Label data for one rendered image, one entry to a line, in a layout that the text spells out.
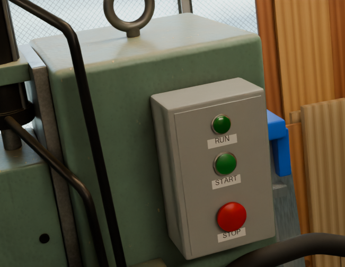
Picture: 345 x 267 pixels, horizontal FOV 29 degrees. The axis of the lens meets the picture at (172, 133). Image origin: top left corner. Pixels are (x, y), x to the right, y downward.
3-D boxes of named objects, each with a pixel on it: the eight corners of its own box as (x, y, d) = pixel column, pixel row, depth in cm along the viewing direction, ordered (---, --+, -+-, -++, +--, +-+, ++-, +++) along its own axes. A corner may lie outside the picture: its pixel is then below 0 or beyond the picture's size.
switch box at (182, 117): (167, 237, 71) (148, 94, 66) (252, 215, 74) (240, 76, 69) (186, 263, 66) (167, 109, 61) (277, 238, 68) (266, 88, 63)
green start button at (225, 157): (214, 177, 64) (211, 154, 63) (237, 171, 65) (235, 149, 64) (216, 179, 63) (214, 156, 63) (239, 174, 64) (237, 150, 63)
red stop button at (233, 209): (217, 231, 66) (214, 204, 65) (245, 224, 67) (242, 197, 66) (221, 236, 65) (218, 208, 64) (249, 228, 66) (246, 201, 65)
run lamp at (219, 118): (211, 136, 63) (209, 116, 62) (231, 131, 63) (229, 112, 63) (214, 138, 62) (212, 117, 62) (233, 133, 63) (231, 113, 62)
